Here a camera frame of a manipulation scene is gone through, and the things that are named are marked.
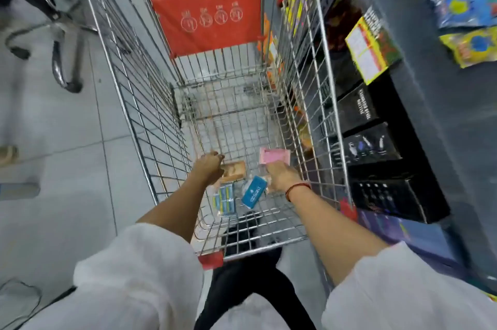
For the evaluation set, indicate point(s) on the person's right hand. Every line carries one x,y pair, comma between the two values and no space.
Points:
283,177

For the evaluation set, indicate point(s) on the person's left hand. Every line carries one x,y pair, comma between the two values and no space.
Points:
209,168

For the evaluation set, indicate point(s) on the person's left fingers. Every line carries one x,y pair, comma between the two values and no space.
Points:
212,155

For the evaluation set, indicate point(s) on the person's right fingers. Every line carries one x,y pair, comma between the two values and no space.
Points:
272,174

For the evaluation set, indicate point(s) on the pink packet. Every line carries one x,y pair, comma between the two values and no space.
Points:
275,155

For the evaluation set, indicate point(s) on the brown small box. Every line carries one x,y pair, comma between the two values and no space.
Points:
234,171

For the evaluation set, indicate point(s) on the person's right forearm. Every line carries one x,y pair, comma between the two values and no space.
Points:
330,228

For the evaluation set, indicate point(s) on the person's left forearm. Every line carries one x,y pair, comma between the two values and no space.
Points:
176,209

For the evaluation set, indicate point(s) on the blue white packet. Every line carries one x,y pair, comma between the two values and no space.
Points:
254,192

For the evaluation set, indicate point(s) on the teal blister pack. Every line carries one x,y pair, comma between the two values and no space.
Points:
226,199

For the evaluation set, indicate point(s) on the black box with bottle print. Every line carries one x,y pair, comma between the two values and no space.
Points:
372,145

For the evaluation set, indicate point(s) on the black box with white print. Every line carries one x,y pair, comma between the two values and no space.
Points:
359,108

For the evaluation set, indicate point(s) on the black trousers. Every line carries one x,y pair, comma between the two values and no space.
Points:
248,287

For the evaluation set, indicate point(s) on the large black box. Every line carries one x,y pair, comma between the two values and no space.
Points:
400,197

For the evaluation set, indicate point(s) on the red cart seat flap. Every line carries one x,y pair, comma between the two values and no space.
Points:
209,19

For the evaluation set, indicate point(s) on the white shirt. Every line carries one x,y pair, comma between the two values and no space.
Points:
136,283

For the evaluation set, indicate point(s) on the purple blue box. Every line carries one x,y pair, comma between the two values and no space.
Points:
411,234

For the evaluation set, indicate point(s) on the dark box with yellow label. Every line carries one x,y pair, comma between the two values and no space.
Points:
372,48

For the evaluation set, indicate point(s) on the dark grey store shelf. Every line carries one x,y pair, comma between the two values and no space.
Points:
438,116

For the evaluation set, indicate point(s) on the yellow toy packet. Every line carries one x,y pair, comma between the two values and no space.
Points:
471,46

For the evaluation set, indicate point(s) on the blue toy packet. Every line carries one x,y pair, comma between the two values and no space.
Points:
464,7

